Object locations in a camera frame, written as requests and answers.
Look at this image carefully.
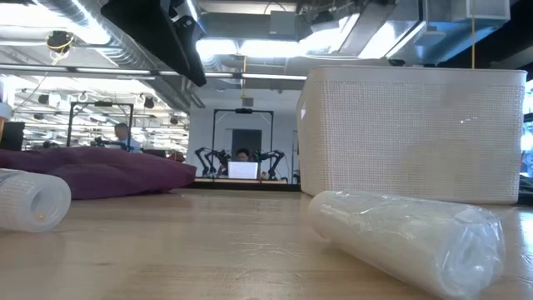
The white gauze roll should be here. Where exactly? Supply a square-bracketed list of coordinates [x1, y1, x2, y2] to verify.
[307, 188, 507, 300]
[0, 167, 72, 233]

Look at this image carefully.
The white perforated plastic basket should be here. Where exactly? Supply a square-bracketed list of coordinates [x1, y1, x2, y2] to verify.
[296, 64, 528, 206]

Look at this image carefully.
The purple folded cloth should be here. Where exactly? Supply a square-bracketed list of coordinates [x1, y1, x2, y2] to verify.
[0, 145, 198, 201]

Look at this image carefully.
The white laptop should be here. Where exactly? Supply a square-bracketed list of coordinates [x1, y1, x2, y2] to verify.
[227, 161, 260, 181]

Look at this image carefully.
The distant wooden table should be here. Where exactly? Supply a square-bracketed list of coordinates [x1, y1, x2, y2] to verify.
[193, 177, 290, 184]

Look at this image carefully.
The black monitor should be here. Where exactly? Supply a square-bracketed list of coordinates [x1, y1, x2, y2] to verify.
[0, 121, 27, 152]

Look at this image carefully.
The black gantry frame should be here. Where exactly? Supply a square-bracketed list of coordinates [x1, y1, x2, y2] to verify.
[212, 107, 275, 181]
[66, 100, 135, 148]

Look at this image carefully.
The coiled yellow cable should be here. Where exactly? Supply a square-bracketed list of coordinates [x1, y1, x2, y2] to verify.
[44, 30, 77, 67]

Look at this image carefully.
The black aluminium table frame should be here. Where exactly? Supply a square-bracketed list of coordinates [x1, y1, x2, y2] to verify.
[182, 181, 302, 193]

